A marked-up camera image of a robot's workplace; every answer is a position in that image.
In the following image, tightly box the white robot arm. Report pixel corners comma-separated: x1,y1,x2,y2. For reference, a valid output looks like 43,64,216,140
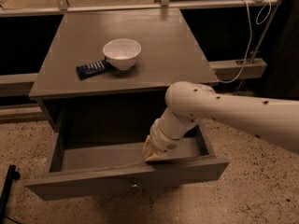
142,81,299,161

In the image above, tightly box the black stand leg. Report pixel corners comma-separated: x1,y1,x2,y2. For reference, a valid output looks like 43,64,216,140
0,165,21,224

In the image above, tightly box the thin metal rod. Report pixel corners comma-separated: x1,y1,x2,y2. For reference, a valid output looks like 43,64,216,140
232,0,282,90

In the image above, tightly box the grey top drawer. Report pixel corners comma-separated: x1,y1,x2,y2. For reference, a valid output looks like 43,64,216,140
26,126,229,201

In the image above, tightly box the dark blue striped sponge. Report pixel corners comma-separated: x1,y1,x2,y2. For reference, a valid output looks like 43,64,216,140
76,60,112,80

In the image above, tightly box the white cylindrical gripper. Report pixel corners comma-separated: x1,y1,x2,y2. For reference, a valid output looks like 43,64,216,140
142,108,201,162

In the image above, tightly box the white bowl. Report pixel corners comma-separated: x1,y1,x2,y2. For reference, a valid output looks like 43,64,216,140
103,38,141,71

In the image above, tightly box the grey metal railing frame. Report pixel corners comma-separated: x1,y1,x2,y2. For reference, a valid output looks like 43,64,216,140
0,0,279,98

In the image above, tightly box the white cable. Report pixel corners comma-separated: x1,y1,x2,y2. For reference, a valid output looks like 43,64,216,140
216,0,273,85

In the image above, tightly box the grey wooden drawer cabinet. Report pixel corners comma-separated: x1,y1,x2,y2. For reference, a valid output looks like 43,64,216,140
30,8,217,138

